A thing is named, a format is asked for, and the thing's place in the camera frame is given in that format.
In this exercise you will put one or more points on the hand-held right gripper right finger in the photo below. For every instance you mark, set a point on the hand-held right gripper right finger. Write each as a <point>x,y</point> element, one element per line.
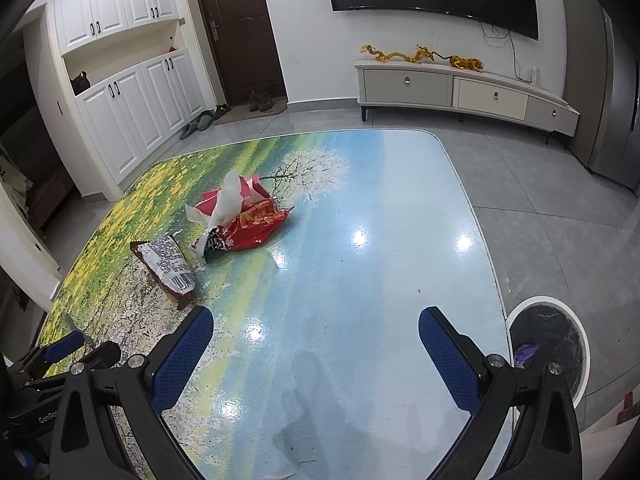
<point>447,355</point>

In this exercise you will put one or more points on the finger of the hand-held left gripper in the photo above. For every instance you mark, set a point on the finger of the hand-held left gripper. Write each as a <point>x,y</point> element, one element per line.
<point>105,354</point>
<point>62,346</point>

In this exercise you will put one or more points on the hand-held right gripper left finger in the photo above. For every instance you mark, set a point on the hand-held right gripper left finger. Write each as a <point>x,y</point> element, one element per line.
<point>182,355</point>

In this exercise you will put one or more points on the purple wrapper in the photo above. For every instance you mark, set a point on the purple wrapper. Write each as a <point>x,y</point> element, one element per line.
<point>525,353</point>

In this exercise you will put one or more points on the white printed snack packet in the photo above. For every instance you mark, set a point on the white printed snack packet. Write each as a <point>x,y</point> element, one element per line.
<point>167,262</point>

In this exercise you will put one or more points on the white round trash bin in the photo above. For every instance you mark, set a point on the white round trash bin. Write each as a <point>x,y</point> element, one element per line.
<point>560,325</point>

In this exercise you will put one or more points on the red snack bag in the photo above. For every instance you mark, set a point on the red snack bag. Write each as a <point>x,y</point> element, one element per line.
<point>250,237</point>

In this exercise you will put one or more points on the white plastic bag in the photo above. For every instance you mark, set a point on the white plastic bag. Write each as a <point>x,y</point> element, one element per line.
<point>225,200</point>

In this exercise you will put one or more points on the grey slipper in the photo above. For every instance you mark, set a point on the grey slipper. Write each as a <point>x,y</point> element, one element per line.
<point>190,130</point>
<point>206,121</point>

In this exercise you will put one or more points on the grey doormat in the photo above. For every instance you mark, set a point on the grey doormat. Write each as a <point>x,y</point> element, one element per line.
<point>235,116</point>

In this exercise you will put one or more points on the dark slipper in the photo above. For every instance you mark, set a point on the dark slipper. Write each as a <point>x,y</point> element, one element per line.
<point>220,110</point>

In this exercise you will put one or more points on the black bag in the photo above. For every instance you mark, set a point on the black bag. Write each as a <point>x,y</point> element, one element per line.
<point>80,85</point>

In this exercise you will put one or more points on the brown shoe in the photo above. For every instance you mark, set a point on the brown shoe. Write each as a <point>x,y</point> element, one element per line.
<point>254,101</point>
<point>266,103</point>

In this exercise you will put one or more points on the white tall cabinet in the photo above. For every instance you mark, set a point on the white tall cabinet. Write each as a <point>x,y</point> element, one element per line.
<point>130,85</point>

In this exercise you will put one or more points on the grey television stand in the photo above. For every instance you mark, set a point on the grey television stand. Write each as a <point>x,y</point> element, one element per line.
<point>405,87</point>

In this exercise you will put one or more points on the gold tiger figure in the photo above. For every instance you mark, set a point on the gold tiger figure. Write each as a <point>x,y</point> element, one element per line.
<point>467,63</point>

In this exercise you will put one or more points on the white router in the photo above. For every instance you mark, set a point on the white router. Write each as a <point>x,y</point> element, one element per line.
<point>535,75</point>

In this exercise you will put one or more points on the silver refrigerator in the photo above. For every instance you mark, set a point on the silver refrigerator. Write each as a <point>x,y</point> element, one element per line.
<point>600,85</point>

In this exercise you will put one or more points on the dark brown door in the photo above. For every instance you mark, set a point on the dark brown door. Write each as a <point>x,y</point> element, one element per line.
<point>240,35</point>

